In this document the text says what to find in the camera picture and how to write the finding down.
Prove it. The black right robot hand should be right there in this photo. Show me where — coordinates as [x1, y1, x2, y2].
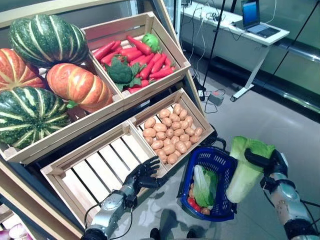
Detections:
[244, 148, 288, 177]

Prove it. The open laptop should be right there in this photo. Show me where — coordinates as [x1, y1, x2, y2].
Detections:
[240, 0, 281, 39]

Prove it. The white glass door frame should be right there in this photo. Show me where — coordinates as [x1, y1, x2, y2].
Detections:
[171, 0, 183, 35]

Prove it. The elongated orange pumpkin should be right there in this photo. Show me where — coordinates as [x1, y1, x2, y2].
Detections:
[46, 62, 115, 114]

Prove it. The green striped pumpkin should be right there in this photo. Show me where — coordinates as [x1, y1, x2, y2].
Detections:
[0, 86, 70, 150]
[8, 14, 90, 69]

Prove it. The black tripod stand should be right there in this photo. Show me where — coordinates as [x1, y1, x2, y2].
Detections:
[201, 0, 227, 91]

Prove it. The red tomato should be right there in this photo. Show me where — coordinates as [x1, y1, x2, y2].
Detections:
[187, 197, 202, 213]

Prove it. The round orange striped pumpkin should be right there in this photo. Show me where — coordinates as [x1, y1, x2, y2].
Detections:
[0, 47, 47, 91]

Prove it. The white desk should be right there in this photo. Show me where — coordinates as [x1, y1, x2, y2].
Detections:
[179, 2, 291, 102]

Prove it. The blue plastic shopping basket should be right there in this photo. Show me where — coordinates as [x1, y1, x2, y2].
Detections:
[176, 146, 239, 222]

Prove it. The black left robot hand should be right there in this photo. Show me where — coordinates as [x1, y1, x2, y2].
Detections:
[123, 155, 161, 190]

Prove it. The dark green broccoli head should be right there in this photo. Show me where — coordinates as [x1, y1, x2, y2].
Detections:
[104, 56, 147, 92]

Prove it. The light green bell pepper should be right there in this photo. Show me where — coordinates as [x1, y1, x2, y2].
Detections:
[141, 33, 161, 54]

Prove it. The black basket handle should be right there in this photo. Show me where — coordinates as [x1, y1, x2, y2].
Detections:
[199, 136, 227, 152]

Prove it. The grey power adapter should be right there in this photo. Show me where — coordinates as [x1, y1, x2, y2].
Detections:
[207, 91, 225, 106]

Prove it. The red orange carrot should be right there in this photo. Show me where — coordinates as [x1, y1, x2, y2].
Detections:
[119, 47, 144, 62]
[139, 53, 163, 80]
[151, 53, 168, 74]
[149, 66, 176, 80]
[126, 35, 153, 56]
[92, 40, 117, 61]

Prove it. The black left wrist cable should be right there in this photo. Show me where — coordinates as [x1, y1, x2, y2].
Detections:
[83, 201, 134, 240]

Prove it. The large wooden crate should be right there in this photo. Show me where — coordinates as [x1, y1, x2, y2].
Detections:
[0, 49, 126, 165]

